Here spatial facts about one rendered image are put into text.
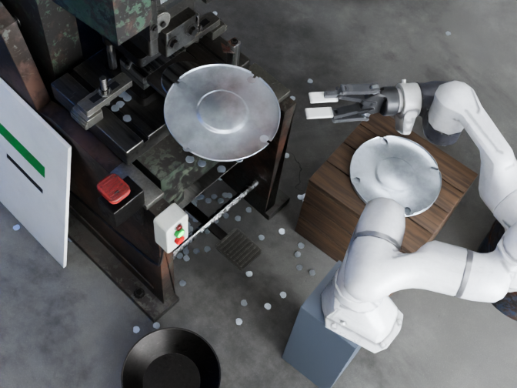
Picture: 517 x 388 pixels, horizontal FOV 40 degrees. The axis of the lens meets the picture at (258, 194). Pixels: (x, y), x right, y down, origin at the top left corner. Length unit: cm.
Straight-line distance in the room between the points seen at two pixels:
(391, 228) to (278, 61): 145
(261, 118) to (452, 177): 78
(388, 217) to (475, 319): 99
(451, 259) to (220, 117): 65
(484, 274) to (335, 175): 77
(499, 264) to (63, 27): 119
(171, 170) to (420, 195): 81
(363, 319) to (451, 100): 58
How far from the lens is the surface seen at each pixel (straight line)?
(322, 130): 276
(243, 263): 226
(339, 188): 221
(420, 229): 221
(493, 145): 174
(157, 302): 235
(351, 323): 187
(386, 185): 224
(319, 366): 218
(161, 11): 167
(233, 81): 185
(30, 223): 250
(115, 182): 171
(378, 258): 157
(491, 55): 322
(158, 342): 230
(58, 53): 195
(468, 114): 176
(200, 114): 177
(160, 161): 187
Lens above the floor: 222
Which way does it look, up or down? 60 degrees down
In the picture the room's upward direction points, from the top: 10 degrees clockwise
